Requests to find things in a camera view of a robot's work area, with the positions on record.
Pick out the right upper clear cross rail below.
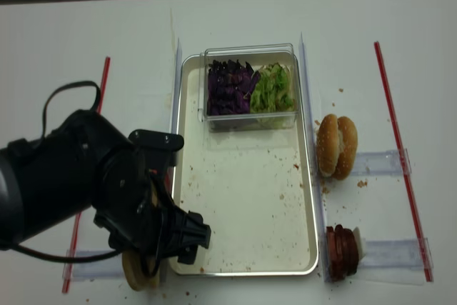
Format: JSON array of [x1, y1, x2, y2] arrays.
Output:
[[350, 149, 411, 176]]

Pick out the white pusher block by patties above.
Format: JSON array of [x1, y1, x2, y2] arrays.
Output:
[[352, 227, 366, 261]]

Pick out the red strip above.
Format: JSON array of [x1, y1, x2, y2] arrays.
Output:
[[61, 56, 111, 294], [373, 41, 434, 283]]

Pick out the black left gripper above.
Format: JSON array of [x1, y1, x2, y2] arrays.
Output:
[[46, 110, 211, 264]]

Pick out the clear plastic salad container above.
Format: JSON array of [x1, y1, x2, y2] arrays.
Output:
[[199, 44, 299, 132]]

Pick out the right sesame bun right half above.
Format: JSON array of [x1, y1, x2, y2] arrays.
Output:
[[332, 116, 358, 180]]

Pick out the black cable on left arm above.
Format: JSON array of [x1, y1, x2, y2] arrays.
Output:
[[0, 81, 124, 262]]

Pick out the green lettuce shreds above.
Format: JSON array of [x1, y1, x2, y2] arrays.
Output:
[[250, 63, 296, 114]]

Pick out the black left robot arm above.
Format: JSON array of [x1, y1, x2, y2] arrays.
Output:
[[1, 110, 211, 264]]

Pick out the white metal tray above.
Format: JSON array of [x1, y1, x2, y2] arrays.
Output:
[[169, 55, 318, 276]]

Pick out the dark meat patty slices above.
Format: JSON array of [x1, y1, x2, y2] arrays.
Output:
[[326, 224, 361, 282]]

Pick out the purple cabbage shreds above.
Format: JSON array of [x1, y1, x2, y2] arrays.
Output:
[[206, 59, 257, 116]]

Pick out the left red strip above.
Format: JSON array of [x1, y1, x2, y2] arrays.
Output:
[[61, 56, 111, 294]]

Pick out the right red strip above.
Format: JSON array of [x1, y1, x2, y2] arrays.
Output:
[[373, 41, 434, 283]]

